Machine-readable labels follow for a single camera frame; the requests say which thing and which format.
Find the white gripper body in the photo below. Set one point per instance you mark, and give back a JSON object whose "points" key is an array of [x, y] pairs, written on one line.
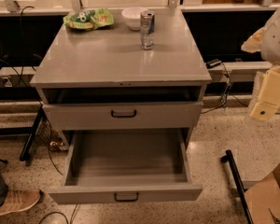
{"points": [[276, 42]]}

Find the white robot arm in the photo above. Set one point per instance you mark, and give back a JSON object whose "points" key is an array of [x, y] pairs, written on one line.
{"points": [[266, 40]]}

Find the tan sneaker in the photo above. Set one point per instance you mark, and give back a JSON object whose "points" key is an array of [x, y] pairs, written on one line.
{"points": [[19, 200]]}

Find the silver drink can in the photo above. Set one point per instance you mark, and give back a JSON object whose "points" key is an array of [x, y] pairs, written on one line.
{"points": [[147, 21]]}

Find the cardboard box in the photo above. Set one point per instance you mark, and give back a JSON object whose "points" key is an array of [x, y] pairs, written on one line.
{"points": [[263, 199]]}

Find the green chip bag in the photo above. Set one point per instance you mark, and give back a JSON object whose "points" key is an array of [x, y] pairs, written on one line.
{"points": [[89, 19]]}

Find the grey drawer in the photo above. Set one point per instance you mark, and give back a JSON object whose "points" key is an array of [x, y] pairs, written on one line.
{"points": [[126, 166], [123, 116]]}

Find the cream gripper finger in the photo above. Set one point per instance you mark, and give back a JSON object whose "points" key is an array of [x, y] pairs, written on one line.
{"points": [[262, 111]]}

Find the white bowl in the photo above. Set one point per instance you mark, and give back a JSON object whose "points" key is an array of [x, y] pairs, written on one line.
{"points": [[132, 16]]}

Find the black power adapter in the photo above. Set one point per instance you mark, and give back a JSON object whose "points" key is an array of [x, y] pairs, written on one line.
{"points": [[214, 63]]}

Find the grey drawer cabinet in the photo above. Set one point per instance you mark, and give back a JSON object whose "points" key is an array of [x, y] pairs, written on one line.
{"points": [[109, 66]]}

